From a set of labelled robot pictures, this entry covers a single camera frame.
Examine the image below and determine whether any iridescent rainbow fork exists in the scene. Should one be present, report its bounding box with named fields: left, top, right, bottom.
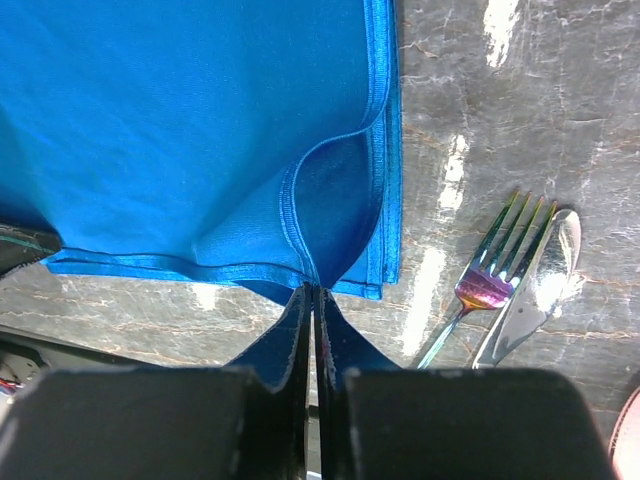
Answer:
left=417, top=190, right=558, bottom=369

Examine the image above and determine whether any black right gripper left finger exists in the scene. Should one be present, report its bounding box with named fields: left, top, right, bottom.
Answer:
left=1, top=286, right=311, bottom=479

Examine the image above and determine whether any blue cloth napkin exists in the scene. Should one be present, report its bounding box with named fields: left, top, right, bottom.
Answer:
left=0, top=0, right=404, bottom=306

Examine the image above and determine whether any silver table knife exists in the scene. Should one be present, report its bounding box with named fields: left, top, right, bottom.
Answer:
left=471, top=209, right=582, bottom=369

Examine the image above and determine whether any pink baseball cap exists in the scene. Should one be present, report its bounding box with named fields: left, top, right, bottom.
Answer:
left=609, top=389, right=640, bottom=480

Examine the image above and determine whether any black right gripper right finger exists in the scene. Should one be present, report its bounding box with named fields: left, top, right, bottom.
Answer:
left=313, top=288, right=615, bottom=479

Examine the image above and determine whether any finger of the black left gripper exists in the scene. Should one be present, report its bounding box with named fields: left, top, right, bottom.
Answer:
left=0, top=224, right=62, bottom=278

